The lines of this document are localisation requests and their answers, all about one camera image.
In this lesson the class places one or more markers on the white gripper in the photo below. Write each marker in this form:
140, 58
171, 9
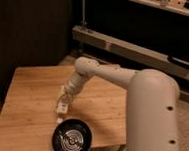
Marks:
70, 91

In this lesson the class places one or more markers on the grey metal beam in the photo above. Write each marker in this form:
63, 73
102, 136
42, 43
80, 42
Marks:
128, 50

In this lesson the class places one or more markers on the wooden table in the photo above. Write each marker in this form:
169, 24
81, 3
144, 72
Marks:
28, 116

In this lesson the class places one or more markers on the black ceramic bowl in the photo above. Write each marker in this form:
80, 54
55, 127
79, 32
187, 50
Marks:
72, 135

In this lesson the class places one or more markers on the black handle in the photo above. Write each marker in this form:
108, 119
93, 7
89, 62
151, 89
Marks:
181, 63

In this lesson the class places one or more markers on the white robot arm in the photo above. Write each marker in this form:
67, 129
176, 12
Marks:
151, 102

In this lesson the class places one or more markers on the white plastic bottle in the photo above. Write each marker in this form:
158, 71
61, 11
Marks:
62, 108

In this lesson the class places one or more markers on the metal pole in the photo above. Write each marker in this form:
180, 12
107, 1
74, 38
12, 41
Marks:
83, 21

